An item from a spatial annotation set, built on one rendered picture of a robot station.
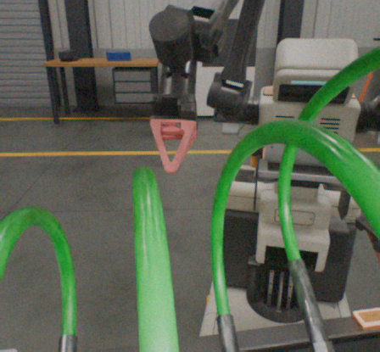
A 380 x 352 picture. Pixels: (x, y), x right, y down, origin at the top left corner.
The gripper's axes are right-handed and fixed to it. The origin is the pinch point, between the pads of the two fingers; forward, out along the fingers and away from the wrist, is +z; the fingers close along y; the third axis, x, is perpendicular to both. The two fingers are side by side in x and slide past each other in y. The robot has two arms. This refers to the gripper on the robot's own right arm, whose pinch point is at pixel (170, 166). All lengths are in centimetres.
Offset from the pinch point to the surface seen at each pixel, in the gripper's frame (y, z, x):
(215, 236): 8.0, 11.1, 6.8
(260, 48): -452, -409, 75
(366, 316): -21.3, 17.8, 32.7
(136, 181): 29.3, 12.5, 2.5
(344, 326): -21.4, 19.5, 28.9
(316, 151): 32.4, 11.9, 11.0
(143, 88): -376, -270, -105
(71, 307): 8.6, 19.1, -7.6
